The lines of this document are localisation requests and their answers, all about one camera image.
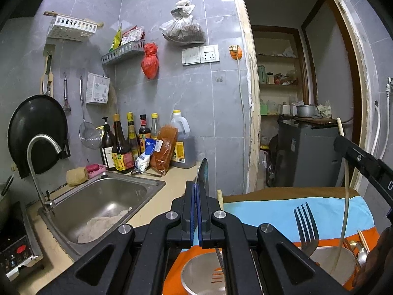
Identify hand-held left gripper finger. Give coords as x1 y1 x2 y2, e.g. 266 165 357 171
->
196 187 351 295
37 181 195 295

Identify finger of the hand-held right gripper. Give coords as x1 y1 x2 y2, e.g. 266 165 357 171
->
334 136 383 179

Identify grey slotted utensil holder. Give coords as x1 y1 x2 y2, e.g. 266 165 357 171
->
181 250 228 295

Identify round metal cup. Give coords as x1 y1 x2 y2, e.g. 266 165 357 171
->
308 245 357 284

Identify grey cabinet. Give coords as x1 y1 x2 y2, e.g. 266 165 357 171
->
274 120 346 188

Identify wooden board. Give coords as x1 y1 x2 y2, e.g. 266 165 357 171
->
293 116 338 126

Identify crumpled plastic bag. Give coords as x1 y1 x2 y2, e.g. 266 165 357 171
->
316 101 333 119

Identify blue orange brown tablecloth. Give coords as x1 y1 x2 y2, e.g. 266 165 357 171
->
162 187 381 295

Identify metal spoon on counter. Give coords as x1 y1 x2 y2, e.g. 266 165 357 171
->
130 168 163 178

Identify large oil jug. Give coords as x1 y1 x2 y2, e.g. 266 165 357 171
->
170 110 196 169

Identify brass coloured spoon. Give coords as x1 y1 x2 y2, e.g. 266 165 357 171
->
343 238 361 268

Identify metal pot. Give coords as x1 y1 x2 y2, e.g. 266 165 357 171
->
295 104 317 118

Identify orange red packet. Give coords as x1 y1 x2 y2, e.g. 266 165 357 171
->
150 124 179 176

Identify small metal spoon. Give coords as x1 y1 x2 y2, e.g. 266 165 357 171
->
356 247 369 268

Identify blue white packet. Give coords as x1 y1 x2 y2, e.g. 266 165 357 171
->
134 138 163 173

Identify metal fork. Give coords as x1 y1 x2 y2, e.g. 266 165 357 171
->
293 202 320 258

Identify plastic bags on floor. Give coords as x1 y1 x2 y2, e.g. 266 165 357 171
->
258 147 277 188

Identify stainless steel sink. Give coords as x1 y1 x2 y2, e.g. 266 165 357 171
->
37 171 167 262

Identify red labelled black bottle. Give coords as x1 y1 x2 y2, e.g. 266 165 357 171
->
138 114 152 156

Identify clear yellow capped bottle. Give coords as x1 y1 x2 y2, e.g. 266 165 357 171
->
150 113 162 140

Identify large soy sauce bottle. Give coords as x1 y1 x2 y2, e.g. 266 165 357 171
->
111 114 135 173

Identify yellow capped dark bottle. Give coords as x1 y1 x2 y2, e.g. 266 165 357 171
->
126 112 141 166

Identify red snack packets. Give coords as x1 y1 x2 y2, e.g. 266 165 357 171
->
274 73 298 86

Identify dark pump bottle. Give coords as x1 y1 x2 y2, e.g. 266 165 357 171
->
100 117 116 171

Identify pink soap dish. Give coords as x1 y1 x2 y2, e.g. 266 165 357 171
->
85 163 106 179

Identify tan loofah sponge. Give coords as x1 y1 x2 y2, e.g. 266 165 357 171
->
66 167 89 187

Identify red plastic bag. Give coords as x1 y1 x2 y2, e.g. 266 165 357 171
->
141 42 159 80

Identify curved metal faucet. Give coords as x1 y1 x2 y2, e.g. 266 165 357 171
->
26 134 62 214

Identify induction cooker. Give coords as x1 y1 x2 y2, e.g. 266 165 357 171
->
0 201 44 281

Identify black wok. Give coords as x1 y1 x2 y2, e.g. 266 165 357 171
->
7 95 69 179

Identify clear bag of dried goods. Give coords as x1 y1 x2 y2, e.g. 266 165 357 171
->
159 0 206 45

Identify red white packets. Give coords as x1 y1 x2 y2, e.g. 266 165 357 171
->
121 26 145 47

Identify yellow green packet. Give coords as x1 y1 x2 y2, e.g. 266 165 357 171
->
109 23 123 53

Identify hanging wooden spatula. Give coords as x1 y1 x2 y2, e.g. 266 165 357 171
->
40 68 55 98

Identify hanging kitchen knife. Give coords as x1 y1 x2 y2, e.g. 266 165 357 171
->
43 44 56 76

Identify white water hose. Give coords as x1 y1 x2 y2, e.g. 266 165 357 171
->
370 94 391 157

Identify wooden wall shelf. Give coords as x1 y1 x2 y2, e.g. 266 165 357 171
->
252 26 309 117

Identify white wooden door frame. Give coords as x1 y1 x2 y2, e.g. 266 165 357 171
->
233 0 381 194

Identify hanging wire strainer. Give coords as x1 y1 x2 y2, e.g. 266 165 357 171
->
78 77 102 150

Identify white wall box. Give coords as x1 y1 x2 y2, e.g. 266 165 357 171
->
85 72 111 105

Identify grey plastic wall shelf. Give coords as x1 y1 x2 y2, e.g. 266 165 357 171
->
101 39 145 66

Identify white plastic wall basket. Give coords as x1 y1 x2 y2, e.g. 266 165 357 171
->
46 15 99 43

